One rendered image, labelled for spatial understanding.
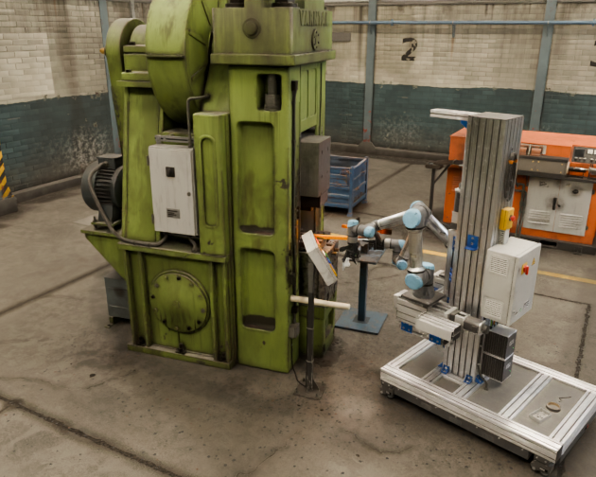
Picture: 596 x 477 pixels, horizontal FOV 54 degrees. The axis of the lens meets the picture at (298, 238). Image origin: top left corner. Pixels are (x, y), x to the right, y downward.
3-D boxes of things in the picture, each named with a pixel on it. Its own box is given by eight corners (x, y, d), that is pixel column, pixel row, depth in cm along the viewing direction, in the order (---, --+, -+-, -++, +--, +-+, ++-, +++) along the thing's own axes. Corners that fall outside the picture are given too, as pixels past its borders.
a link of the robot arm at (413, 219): (429, 285, 387) (428, 205, 372) (420, 292, 376) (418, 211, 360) (413, 282, 394) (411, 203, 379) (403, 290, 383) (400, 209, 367)
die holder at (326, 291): (337, 289, 490) (339, 238, 474) (324, 308, 456) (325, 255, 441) (274, 279, 507) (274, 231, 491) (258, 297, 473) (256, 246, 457)
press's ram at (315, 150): (332, 185, 460) (333, 133, 446) (318, 197, 426) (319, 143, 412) (282, 180, 473) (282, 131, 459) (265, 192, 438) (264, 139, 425)
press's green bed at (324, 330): (335, 338, 505) (337, 289, 489) (323, 360, 472) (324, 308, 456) (275, 327, 522) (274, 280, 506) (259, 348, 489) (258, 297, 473)
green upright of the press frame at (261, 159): (299, 357, 476) (300, 63, 397) (288, 374, 452) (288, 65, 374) (249, 348, 489) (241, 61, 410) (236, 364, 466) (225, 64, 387)
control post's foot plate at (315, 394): (327, 384, 440) (327, 374, 437) (319, 400, 420) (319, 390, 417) (300, 379, 446) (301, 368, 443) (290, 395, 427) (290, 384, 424)
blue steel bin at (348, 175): (368, 202, 896) (370, 156, 872) (351, 217, 828) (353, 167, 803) (297, 194, 940) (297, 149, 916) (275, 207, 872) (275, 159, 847)
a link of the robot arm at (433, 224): (458, 260, 436) (410, 213, 421) (452, 254, 450) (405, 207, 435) (470, 250, 433) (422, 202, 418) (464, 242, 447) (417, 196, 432)
